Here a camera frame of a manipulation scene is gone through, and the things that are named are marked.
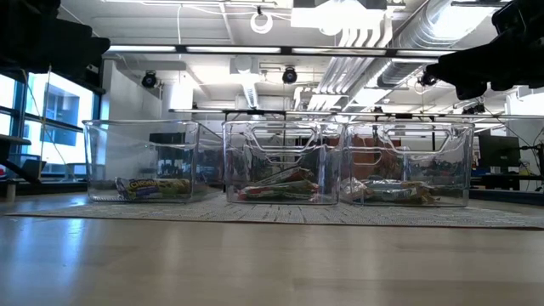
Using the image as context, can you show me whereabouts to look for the black horizontal rail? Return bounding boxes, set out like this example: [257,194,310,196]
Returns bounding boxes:
[168,108,544,121]

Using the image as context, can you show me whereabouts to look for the blue framed window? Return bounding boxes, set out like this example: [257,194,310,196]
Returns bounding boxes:
[0,70,102,179]

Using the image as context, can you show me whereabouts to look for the yellow wrapper granola bar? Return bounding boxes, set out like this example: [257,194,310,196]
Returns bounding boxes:
[360,179,438,206]

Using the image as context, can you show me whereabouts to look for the black monitor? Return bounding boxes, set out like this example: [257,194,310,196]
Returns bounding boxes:
[478,134,522,169]

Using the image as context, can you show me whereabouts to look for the clear plastic bin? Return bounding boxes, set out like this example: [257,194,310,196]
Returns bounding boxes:
[222,120,346,206]
[82,119,224,204]
[343,122,476,208]

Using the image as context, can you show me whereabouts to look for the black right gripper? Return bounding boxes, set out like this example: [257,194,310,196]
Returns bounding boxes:
[427,0,544,101]

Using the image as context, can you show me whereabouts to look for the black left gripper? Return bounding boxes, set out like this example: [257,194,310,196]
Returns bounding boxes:
[0,0,111,81]

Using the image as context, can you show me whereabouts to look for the white ring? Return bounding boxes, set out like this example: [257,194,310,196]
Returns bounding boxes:
[249,8,275,36]

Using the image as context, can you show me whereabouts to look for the silver ventilation duct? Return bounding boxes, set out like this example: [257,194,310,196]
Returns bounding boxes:
[376,0,502,88]

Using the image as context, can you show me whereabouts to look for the black ceiling light rail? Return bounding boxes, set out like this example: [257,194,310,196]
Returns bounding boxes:
[104,43,460,58]

